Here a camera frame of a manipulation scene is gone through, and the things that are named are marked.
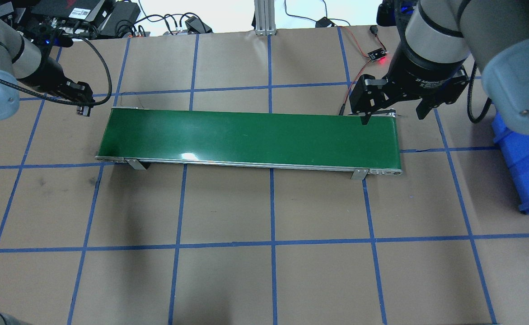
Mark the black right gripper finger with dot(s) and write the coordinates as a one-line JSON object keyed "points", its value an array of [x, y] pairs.
{"points": [[424, 108], [365, 114]]}

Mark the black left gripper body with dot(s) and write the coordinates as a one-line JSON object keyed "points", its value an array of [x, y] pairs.
{"points": [[46, 75]]}

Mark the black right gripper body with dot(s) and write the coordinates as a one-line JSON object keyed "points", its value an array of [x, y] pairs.
{"points": [[420, 67]]}

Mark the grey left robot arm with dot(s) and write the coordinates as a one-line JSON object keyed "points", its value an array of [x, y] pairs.
{"points": [[28, 63]]}

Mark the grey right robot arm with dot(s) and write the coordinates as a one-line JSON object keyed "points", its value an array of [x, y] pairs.
{"points": [[436, 37]]}

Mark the small red-lit controller board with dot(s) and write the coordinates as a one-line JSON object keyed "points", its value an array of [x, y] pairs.
{"points": [[378, 55]]}

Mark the green conveyor belt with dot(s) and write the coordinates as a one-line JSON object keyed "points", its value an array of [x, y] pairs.
{"points": [[254, 140]]}

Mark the black laptop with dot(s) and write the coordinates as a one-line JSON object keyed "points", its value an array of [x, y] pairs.
{"points": [[74, 14]]}

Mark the blue plastic bin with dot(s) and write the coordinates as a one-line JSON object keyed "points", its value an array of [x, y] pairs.
{"points": [[524, 167]]}

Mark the black power adapter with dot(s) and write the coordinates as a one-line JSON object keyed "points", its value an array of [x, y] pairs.
{"points": [[194, 25]]}

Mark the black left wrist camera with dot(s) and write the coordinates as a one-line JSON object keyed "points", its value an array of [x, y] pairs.
{"points": [[44, 35]]}

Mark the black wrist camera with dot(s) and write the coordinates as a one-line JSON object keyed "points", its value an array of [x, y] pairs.
{"points": [[395, 13], [44, 35]]}

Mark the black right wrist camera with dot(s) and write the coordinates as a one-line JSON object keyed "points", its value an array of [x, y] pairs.
{"points": [[395, 13]]}

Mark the aluminium frame post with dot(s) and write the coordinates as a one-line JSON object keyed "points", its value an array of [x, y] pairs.
{"points": [[264, 18]]}

